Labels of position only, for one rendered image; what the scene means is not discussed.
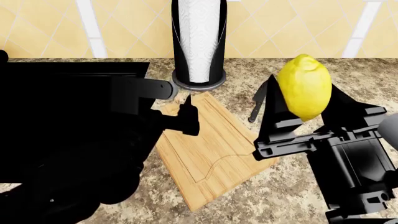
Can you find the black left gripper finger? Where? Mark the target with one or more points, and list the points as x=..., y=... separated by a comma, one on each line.
x=189, y=121

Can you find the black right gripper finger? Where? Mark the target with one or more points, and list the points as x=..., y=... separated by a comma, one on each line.
x=273, y=116
x=348, y=112

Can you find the yellow lemon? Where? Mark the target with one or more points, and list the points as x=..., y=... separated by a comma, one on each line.
x=304, y=88

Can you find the wooden cutting board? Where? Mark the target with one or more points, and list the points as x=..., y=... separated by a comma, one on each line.
x=214, y=154

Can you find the black paper towel holder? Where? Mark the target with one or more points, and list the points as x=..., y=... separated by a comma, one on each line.
x=179, y=58

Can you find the black kitchen knife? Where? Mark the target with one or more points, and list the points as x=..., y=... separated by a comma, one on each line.
x=257, y=102

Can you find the white paper towel roll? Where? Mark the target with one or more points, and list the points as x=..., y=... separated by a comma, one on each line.
x=199, y=42

